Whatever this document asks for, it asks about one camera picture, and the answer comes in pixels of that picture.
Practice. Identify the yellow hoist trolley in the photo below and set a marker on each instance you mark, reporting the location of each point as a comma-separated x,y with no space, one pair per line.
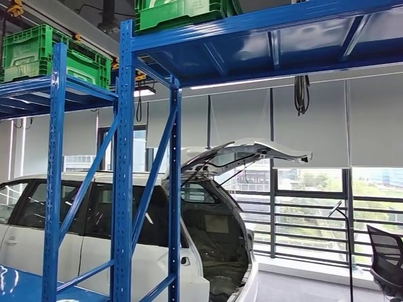
140,77
15,8

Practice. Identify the grey ceiling hoist rail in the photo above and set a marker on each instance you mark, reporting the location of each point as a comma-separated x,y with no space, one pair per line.
63,21

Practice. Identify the grey window railing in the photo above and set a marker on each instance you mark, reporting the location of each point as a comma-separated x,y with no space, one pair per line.
309,194

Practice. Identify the blue metal shelf rack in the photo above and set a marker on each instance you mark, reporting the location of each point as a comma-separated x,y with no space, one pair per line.
122,166
52,166

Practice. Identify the grey roller blind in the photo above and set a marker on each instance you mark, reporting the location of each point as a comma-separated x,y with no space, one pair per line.
377,125
315,125

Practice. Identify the black floor stand round base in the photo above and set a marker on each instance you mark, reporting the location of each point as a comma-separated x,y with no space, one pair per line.
350,266

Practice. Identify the long ceiling light panel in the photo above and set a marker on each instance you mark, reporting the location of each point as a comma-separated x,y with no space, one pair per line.
236,82

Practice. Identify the white car with open tailgate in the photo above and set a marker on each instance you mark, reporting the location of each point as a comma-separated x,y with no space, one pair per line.
28,250

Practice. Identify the black mesh office chair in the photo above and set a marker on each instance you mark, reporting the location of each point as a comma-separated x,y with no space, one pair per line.
384,250

